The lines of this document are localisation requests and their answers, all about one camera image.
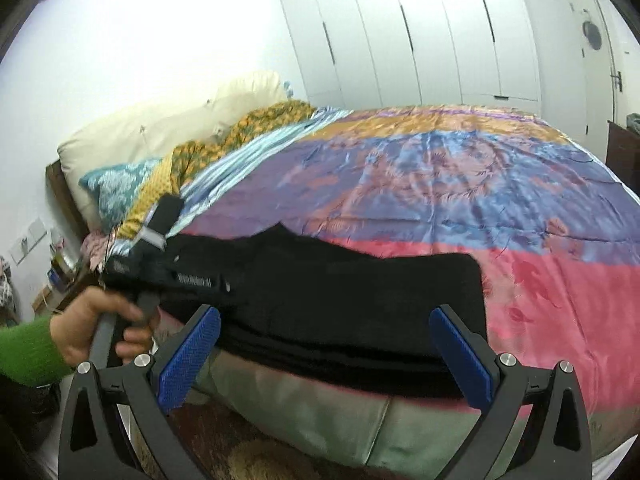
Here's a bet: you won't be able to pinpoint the patterned rug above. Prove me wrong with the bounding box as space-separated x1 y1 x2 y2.
115 395 391 480

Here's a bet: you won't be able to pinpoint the dark wooden nightstand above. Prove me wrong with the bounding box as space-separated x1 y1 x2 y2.
30 255 106 316

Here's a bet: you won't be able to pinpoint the dark wooden bed frame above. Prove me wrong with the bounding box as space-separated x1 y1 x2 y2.
46 160 91 241

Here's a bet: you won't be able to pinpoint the dark wooden dresser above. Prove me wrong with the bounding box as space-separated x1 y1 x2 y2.
606 120 640 196

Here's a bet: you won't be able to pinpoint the teal floral pillow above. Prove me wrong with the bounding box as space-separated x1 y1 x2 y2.
80 159 163 231

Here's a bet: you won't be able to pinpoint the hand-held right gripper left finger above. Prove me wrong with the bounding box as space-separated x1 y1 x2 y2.
59 304 222 480

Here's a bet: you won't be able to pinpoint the colourful patterned bedspread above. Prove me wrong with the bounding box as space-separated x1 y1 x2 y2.
110 104 640 476

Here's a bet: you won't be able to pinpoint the person's left forearm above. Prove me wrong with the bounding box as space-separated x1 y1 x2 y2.
0 316 73 388

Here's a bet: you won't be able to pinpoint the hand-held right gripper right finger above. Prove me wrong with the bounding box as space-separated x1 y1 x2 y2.
429 305 593 480

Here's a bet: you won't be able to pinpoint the black pants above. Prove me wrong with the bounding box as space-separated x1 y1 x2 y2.
157 222 488 401

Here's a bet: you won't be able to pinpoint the striped blue sheet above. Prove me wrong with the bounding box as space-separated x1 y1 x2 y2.
165 106 351 241

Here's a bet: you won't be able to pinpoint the mustard dotted pillow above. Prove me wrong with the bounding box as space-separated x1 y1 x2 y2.
117 160 183 241

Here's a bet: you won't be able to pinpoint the white wall switch plate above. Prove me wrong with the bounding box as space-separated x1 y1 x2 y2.
10 217 48 267

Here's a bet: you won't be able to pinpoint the grey round door hanging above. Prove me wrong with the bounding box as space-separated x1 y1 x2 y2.
582 21 603 52

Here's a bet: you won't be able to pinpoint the white wardrobe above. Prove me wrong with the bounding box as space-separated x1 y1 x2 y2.
272 0 543 108

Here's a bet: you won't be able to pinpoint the pink cloth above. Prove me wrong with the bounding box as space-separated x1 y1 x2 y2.
82 232 118 271

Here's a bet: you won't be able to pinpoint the person's left hand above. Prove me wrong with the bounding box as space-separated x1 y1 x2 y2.
49 287 161 367

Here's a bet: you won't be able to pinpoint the white door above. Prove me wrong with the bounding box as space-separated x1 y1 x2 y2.
565 0 626 161

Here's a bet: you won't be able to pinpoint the cream padded headboard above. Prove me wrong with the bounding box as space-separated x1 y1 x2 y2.
57 71 288 231

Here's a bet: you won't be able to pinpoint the orange floral green cloth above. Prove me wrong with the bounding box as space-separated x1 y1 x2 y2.
172 100 316 186

